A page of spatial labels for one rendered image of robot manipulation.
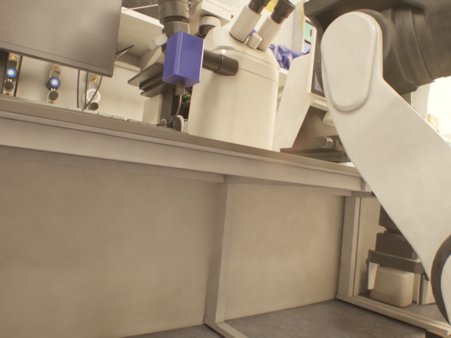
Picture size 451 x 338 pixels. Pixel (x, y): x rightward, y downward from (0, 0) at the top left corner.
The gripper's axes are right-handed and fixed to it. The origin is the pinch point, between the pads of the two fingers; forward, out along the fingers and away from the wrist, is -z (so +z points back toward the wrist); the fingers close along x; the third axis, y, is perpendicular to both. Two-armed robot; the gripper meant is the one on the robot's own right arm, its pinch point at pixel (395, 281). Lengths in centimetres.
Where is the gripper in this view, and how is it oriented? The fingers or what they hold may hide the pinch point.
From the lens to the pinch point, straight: 77.6
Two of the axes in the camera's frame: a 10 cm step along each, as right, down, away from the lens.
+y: -7.6, -1.0, -6.4
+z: 1.0, -9.9, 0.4
